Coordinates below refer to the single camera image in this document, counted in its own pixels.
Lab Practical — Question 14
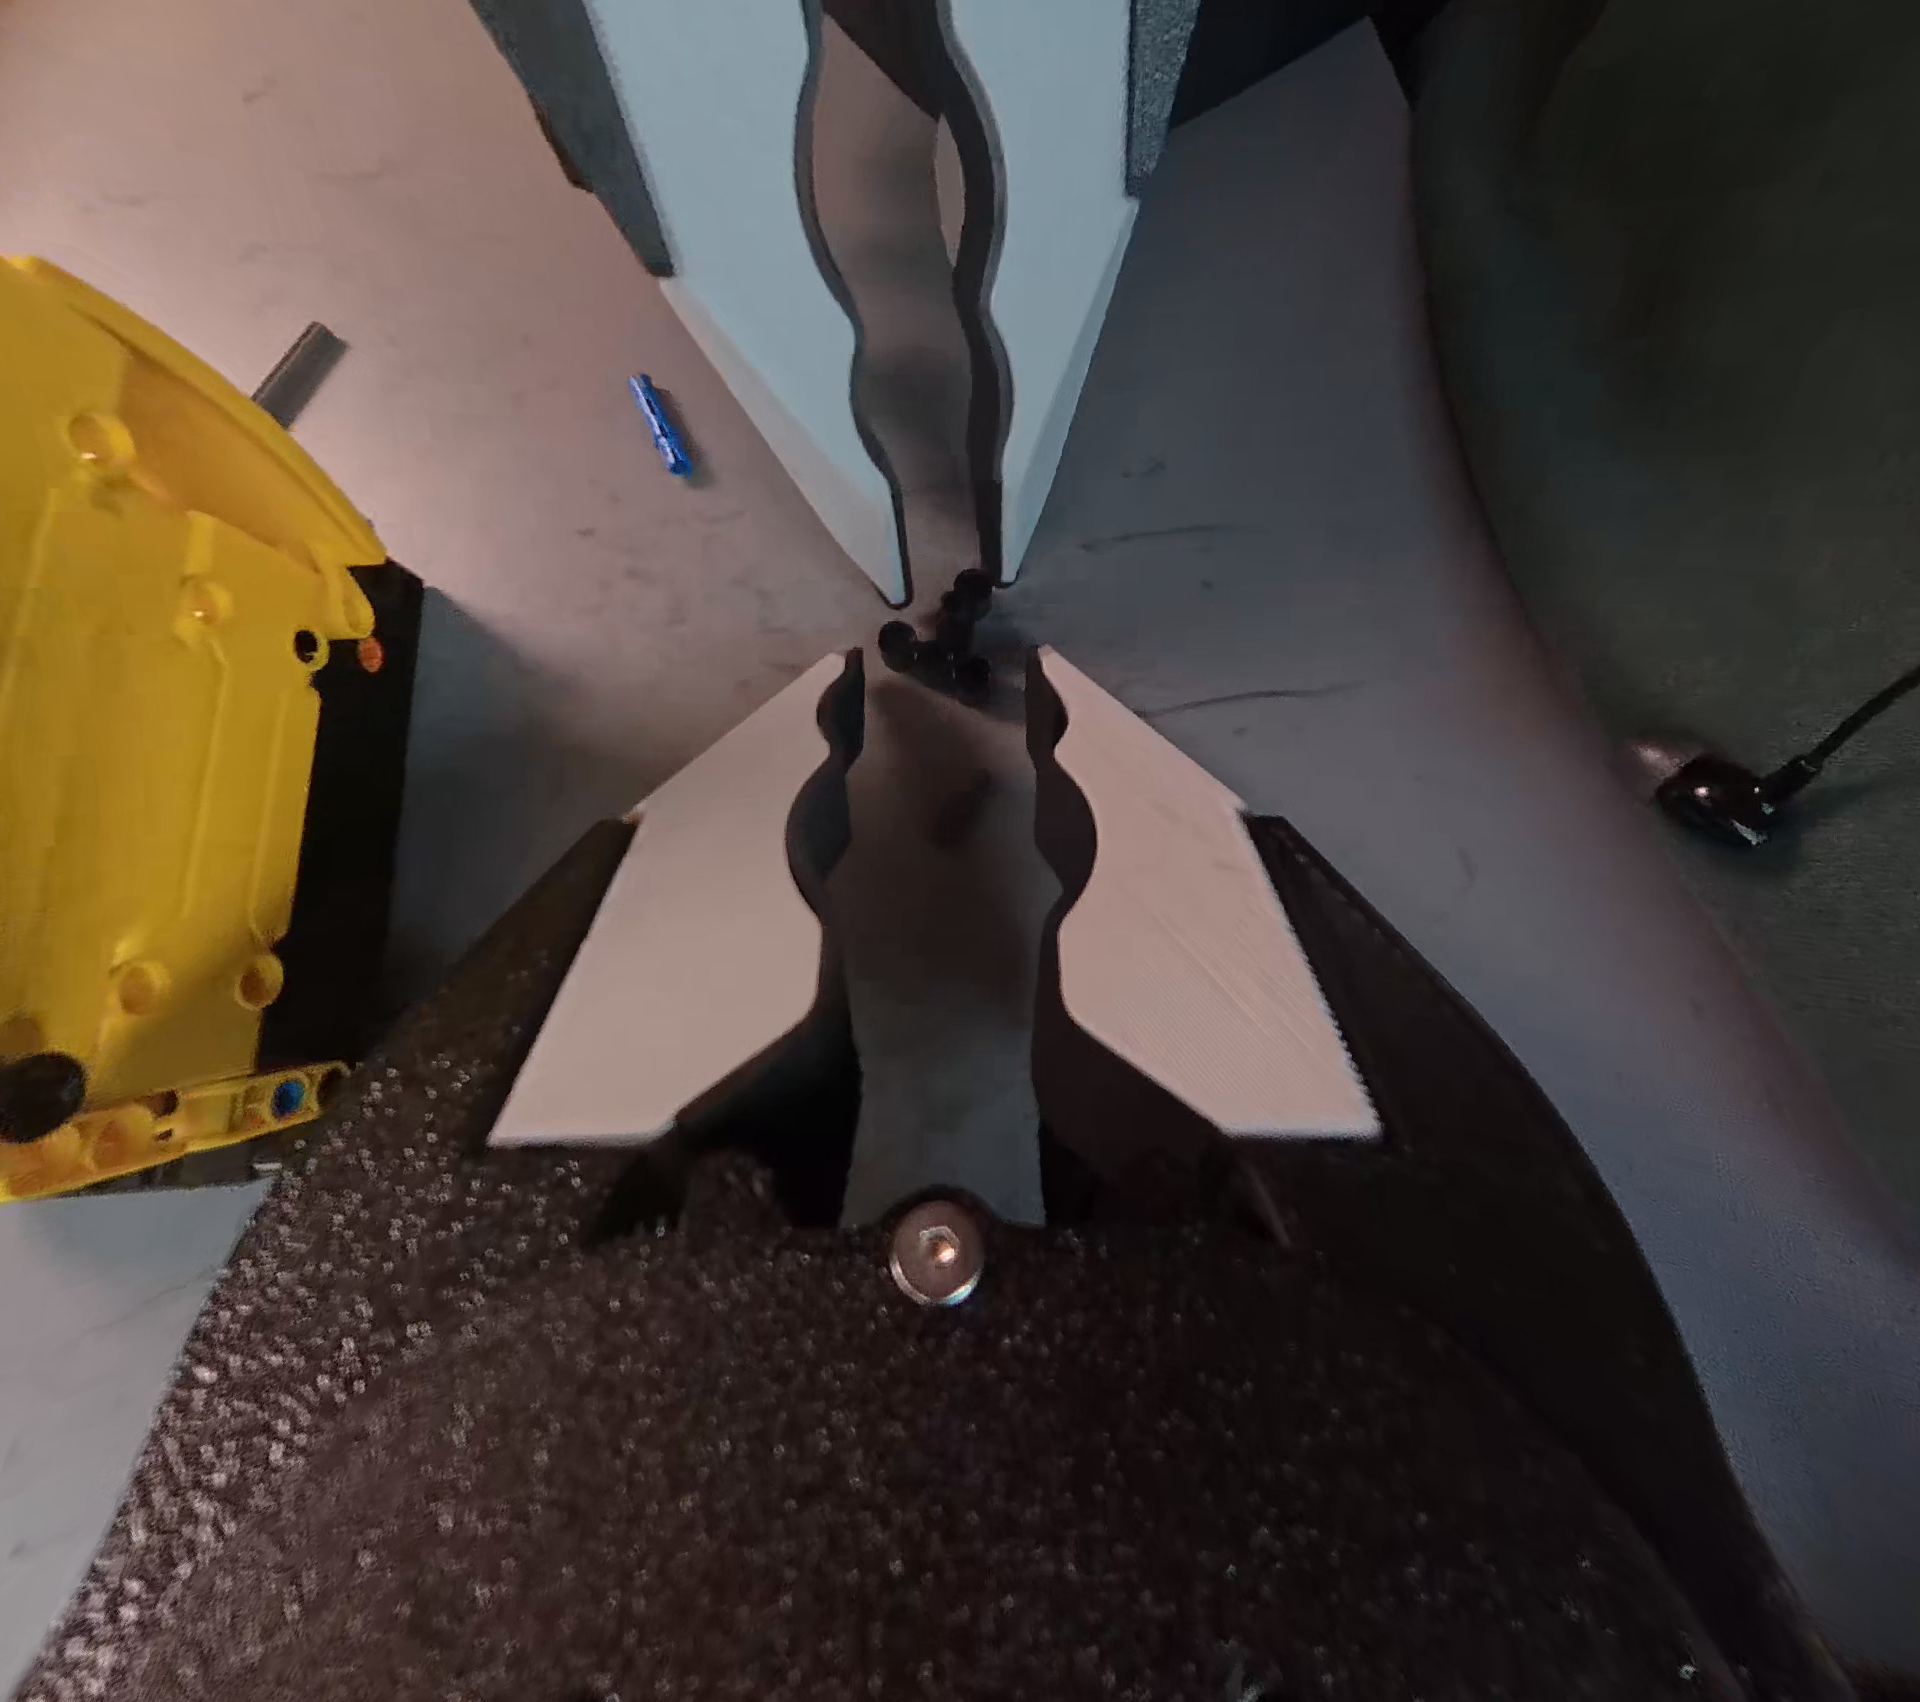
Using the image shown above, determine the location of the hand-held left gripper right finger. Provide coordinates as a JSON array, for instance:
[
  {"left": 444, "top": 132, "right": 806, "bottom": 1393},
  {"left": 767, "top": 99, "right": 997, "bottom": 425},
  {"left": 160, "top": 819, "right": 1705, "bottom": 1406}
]
[{"left": 1024, "top": 644, "right": 1386, "bottom": 1145}]

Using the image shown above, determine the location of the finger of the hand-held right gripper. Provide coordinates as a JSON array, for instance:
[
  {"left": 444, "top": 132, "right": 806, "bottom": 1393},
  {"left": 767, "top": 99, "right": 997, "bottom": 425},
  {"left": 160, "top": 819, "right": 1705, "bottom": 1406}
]
[
  {"left": 529, "top": 0, "right": 921, "bottom": 612},
  {"left": 926, "top": 0, "right": 1143, "bottom": 591}
]

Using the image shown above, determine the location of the yellow lego vehicle model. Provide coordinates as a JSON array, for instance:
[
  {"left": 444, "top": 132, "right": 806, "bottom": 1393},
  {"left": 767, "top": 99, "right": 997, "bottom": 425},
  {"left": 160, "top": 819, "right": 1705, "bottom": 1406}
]
[{"left": 0, "top": 254, "right": 430, "bottom": 1205}]

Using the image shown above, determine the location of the black clip microphone cable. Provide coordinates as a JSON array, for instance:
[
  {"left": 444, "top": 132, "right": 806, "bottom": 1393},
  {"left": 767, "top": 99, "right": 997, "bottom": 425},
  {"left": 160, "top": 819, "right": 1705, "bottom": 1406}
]
[{"left": 1655, "top": 666, "right": 1920, "bottom": 852}]

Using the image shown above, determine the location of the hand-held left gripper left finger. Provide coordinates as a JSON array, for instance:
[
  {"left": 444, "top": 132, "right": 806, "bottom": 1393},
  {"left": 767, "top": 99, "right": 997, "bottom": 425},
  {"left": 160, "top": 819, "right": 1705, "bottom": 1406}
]
[{"left": 486, "top": 648, "right": 873, "bottom": 1151}]

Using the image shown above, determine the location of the dark grey lego axle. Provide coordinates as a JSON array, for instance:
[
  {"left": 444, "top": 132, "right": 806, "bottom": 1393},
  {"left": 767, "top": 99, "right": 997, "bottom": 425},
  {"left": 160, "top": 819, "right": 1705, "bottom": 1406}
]
[{"left": 253, "top": 322, "right": 351, "bottom": 413}]

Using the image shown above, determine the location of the black lego connector assembly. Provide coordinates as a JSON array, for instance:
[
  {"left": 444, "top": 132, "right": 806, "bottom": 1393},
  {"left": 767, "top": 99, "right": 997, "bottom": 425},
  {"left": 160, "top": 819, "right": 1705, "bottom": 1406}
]
[{"left": 876, "top": 565, "right": 997, "bottom": 700}]

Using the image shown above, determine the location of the blue lego pin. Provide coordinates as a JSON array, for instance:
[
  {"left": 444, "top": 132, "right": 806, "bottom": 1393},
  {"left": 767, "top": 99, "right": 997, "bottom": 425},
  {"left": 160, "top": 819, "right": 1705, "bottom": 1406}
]
[{"left": 627, "top": 369, "right": 696, "bottom": 483}]

